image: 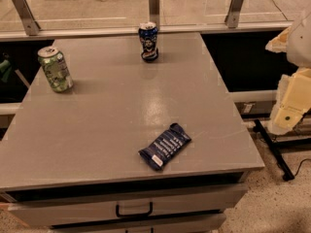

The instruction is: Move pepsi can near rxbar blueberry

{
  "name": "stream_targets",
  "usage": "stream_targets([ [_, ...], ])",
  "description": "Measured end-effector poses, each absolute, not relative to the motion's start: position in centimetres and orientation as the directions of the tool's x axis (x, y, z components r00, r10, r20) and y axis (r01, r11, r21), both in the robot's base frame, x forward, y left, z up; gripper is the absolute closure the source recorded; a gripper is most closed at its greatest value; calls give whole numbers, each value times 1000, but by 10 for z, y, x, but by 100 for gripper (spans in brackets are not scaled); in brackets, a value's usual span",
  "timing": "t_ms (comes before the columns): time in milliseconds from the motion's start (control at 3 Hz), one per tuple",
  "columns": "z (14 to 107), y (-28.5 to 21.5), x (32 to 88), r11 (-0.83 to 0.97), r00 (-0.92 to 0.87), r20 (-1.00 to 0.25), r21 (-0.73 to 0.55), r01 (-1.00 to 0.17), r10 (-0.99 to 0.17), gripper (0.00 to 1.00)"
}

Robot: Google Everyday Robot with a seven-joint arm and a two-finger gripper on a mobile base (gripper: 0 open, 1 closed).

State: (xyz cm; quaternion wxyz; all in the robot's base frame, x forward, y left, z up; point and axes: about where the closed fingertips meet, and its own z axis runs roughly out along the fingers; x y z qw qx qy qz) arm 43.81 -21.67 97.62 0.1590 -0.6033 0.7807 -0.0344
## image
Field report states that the black drawer handle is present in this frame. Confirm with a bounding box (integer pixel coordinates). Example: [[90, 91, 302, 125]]
[[115, 202, 154, 218]]

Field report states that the black stand leg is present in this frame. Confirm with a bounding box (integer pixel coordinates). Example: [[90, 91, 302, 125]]
[[253, 119, 311, 182]]

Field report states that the middle metal bracket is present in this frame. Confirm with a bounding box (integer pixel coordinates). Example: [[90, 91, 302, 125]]
[[149, 0, 160, 27]]

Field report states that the green soda can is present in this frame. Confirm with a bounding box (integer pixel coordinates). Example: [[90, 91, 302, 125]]
[[38, 46, 73, 92]]

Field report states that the metal bracket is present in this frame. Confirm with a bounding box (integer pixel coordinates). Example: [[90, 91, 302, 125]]
[[12, 0, 41, 36], [225, 0, 244, 28], [149, 0, 160, 27]]

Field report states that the blue pepsi can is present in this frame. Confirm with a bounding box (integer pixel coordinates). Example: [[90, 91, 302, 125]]
[[138, 21, 158, 62]]

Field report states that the right metal bracket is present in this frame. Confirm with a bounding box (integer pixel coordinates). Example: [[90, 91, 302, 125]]
[[225, 0, 244, 28]]

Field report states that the black floor cable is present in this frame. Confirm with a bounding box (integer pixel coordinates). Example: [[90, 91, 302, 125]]
[[293, 158, 311, 177]]

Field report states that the blue rxbar wrapper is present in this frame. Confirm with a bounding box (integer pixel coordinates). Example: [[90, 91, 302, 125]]
[[138, 123, 191, 171]]

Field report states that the left metal bracket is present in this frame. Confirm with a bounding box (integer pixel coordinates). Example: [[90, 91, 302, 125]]
[[12, 0, 41, 36]]

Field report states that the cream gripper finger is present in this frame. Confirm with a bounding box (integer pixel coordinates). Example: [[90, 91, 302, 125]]
[[265, 27, 291, 53], [267, 68, 311, 135]]

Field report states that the grey drawer cabinet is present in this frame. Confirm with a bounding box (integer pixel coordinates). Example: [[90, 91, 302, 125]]
[[0, 33, 263, 233]]

